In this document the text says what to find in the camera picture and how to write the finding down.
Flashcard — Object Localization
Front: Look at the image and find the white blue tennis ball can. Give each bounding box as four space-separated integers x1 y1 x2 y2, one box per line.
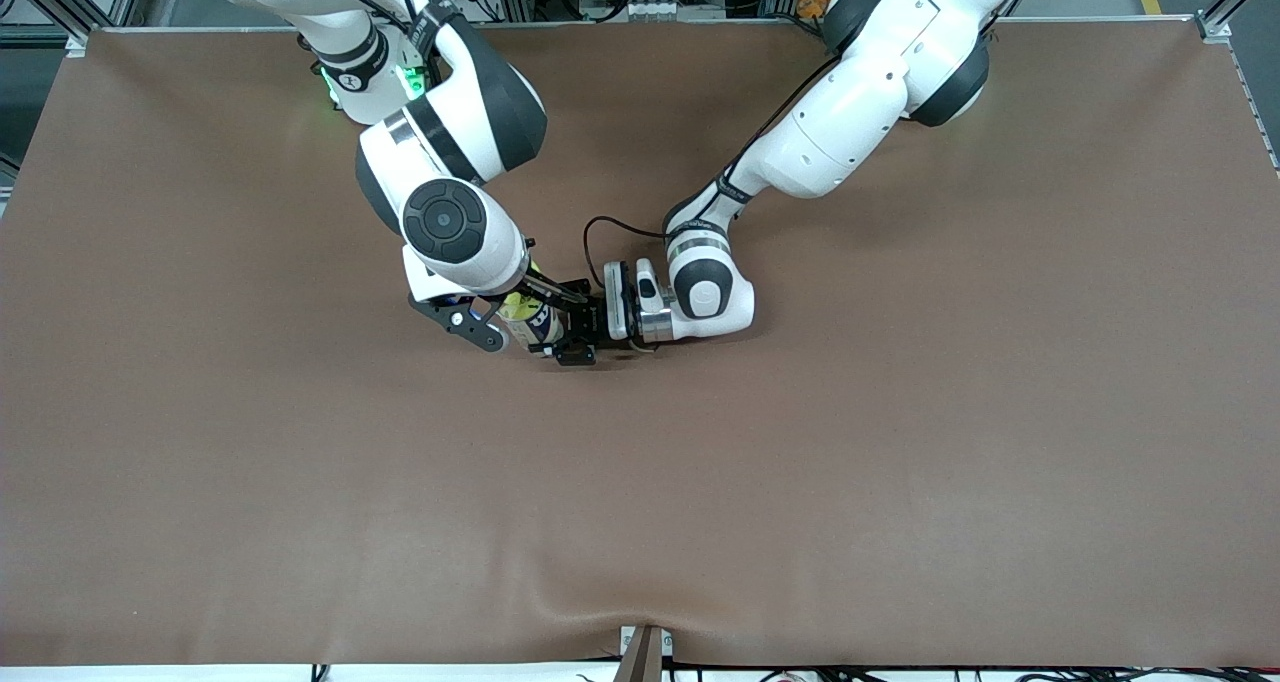
497 262 568 358

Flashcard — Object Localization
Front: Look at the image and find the brown table mat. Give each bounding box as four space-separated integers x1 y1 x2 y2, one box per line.
0 17 1280 669

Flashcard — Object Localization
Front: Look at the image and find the aluminium corner profile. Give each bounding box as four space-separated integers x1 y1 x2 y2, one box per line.
1195 0 1280 45

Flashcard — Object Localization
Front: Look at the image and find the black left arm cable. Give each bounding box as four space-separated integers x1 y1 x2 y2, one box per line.
583 52 846 293

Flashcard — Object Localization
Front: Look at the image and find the camera stand post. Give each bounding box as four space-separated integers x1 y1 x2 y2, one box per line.
613 625 674 682

